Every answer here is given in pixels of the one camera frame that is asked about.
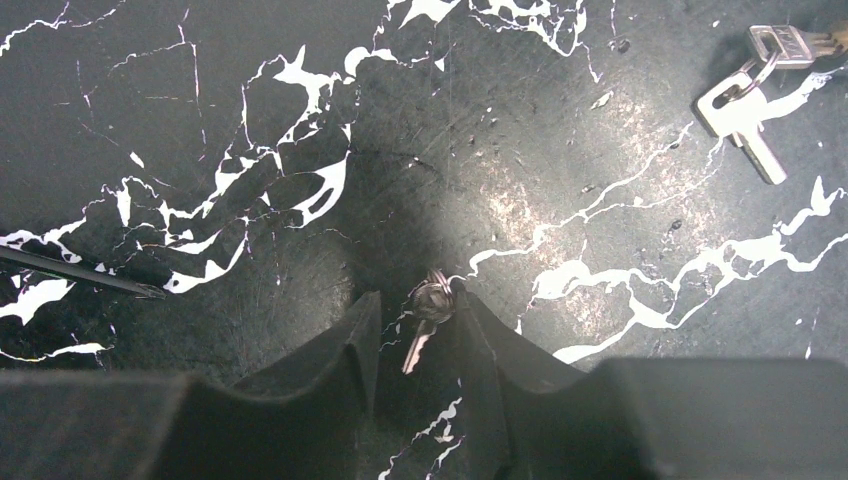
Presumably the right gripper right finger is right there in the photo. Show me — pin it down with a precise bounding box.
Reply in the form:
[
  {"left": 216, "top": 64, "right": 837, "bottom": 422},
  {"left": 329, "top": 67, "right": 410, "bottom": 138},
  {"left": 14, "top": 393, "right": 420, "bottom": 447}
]
[{"left": 454, "top": 290, "right": 847, "bottom": 479}]

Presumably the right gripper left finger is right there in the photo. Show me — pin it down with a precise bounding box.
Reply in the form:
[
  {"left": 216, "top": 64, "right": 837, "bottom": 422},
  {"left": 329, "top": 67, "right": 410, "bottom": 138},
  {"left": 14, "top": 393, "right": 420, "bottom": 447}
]
[{"left": 1, "top": 292, "right": 381, "bottom": 479}]

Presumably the silver key bunch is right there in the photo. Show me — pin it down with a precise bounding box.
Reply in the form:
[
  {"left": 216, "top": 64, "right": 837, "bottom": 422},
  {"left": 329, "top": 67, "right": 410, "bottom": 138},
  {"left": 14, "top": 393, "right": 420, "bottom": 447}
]
[
  {"left": 402, "top": 269, "right": 455, "bottom": 375},
  {"left": 695, "top": 20, "right": 847, "bottom": 185}
]

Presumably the red blue screwdriver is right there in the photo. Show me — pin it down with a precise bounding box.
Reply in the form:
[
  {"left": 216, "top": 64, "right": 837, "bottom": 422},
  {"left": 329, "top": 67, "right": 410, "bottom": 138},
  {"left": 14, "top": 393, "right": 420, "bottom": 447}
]
[{"left": 1, "top": 246, "right": 166, "bottom": 299}]

